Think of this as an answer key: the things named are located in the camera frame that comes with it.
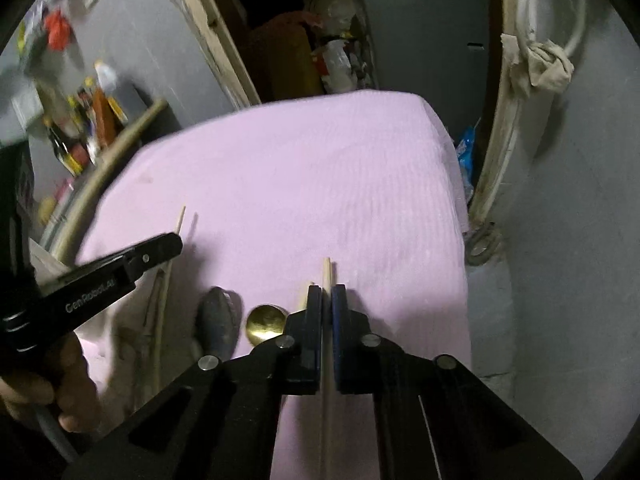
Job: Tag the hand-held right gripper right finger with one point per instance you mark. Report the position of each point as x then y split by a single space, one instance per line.
339 325

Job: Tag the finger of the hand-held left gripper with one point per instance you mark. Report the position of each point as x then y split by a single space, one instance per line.
150 255

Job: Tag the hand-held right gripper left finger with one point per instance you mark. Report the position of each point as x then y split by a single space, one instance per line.
315 325

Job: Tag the gold spoon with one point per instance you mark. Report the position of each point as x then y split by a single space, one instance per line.
265 325

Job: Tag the steel spoon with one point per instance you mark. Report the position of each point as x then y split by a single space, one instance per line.
220 320

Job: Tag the person's left hand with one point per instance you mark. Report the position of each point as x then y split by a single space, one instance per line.
55 385

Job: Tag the row of sauce bottles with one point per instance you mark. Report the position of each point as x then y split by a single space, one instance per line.
75 130

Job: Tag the blue packet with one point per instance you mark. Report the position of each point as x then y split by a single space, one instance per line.
466 149

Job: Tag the red plastic bag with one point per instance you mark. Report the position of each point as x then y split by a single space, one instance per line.
57 27

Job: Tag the pile of plastic bags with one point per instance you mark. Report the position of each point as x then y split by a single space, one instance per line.
345 60

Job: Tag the grey mini fridge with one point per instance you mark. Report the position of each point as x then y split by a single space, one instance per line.
425 45

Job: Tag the beige rag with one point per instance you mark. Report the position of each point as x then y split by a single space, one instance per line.
542 62

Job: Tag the wooden door frame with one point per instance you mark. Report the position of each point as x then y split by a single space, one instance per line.
500 110

